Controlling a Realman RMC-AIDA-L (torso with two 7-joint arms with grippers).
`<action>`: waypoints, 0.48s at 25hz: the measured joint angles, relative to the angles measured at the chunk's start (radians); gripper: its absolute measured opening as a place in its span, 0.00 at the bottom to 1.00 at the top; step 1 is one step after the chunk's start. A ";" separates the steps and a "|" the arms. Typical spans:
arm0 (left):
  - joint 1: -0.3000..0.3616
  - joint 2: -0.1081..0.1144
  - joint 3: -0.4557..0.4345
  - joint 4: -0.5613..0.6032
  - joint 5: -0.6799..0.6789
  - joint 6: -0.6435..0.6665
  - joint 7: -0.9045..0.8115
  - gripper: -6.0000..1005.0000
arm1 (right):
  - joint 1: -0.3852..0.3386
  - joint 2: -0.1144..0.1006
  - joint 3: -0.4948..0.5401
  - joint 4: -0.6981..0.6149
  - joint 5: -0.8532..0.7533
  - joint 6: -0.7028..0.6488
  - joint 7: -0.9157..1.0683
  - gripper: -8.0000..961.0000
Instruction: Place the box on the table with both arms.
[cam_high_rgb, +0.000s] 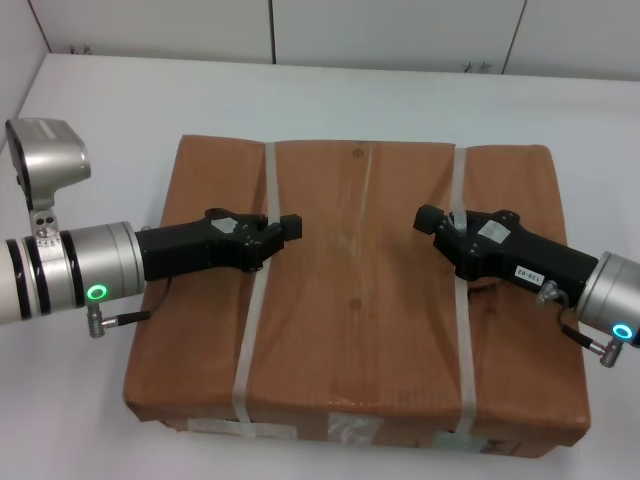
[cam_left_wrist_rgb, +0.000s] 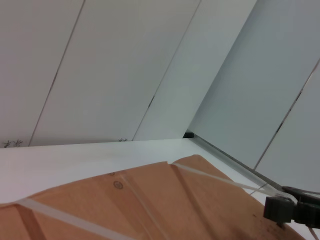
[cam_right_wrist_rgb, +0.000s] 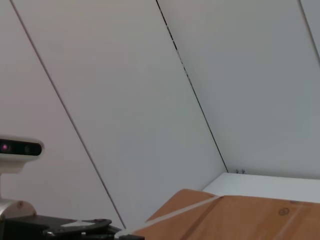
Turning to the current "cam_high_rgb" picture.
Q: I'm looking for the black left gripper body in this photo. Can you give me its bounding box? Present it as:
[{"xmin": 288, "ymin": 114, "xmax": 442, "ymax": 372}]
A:
[{"xmin": 134, "ymin": 206, "xmax": 287, "ymax": 282}]

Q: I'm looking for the white plastic packing strap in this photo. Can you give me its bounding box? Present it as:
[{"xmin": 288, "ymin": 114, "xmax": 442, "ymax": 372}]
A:
[
  {"xmin": 230, "ymin": 141, "xmax": 284, "ymax": 427},
  {"xmin": 451, "ymin": 145, "xmax": 479, "ymax": 437}
]

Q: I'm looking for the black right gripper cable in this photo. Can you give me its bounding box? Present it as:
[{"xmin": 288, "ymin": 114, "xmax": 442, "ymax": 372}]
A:
[{"xmin": 536, "ymin": 278, "xmax": 625, "ymax": 367}]

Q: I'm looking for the white shipping label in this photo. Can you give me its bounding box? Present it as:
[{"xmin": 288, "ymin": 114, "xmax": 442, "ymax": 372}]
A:
[{"xmin": 186, "ymin": 417, "xmax": 297, "ymax": 441}]

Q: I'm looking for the brown cardboard box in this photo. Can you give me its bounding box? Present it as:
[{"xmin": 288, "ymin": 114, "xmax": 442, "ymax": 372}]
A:
[{"xmin": 122, "ymin": 133, "xmax": 592, "ymax": 445}]

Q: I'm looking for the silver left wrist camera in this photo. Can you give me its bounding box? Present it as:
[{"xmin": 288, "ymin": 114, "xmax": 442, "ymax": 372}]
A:
[{"xmin": 4, "ymin": 117, "xmax": 93, "ymax": 237}]

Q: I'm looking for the pale green box label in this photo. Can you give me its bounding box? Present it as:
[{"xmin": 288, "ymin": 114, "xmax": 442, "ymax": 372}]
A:
[{"xmin": 433, "ymin": 428, "xmax": 502, "ymax": 452}]

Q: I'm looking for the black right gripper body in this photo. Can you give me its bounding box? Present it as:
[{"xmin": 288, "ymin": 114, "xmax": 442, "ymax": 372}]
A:
[{"xmin": 441, "ymin": 209, "xmax": 600, "ymax": 307}]

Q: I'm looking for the clear packing tape strip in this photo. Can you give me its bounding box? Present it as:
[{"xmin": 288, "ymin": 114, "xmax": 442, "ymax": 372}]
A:
[{"xmin": 326, "ymin": 143, "xmax": 386, "ymax": 444}]

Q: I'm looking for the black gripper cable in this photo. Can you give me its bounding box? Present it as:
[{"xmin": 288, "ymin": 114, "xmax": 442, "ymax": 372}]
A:
[
  {"xmin": 536, "ymin": 278, "xmax": 625, "ymax": 367},
  {"xmin": 86, "ymin": 276, "xmax": 175, "ymax": 340}
]

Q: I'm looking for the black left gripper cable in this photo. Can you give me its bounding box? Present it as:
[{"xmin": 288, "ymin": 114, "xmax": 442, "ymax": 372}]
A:
[{"xmin": 86, "ymin": 276, "xmax": 175, "ymax": 340}]

